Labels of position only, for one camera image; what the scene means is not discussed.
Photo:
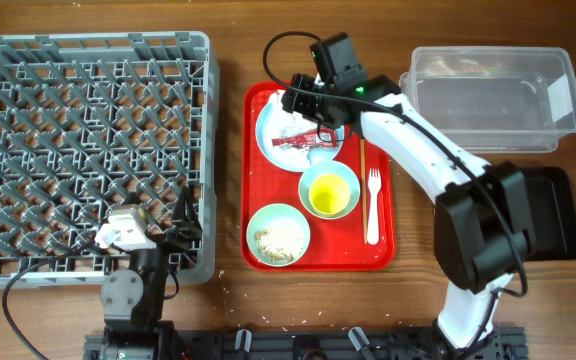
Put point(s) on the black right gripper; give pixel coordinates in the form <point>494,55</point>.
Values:
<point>298,101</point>

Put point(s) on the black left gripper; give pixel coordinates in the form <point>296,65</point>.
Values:
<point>188,226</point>

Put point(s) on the red ketchup sachet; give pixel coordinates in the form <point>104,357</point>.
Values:
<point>315,138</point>

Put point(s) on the light blue food bowl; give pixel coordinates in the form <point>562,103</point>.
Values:
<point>278,235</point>

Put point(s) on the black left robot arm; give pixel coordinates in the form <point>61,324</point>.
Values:
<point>133,298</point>

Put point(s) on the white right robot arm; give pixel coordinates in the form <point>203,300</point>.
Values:
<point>483,226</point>

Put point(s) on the grey dishwasher rack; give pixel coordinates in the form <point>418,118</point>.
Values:
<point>87,120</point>

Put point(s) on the large white plate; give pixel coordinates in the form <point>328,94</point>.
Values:
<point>273,122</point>

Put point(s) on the wooden chopstick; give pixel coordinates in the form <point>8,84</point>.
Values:
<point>363,189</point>

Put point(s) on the yellow cup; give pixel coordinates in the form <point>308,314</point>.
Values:
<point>329,194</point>

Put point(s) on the white plastic fork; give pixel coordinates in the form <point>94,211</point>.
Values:
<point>374,187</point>

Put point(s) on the red plastic tray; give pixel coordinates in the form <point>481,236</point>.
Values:
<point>335,245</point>

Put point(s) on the clear plastic bin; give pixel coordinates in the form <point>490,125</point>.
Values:
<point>495,99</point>

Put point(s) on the black plastic tray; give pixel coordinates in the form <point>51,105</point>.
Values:
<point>553,211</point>

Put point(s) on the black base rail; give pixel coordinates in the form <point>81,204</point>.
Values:
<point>413,342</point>

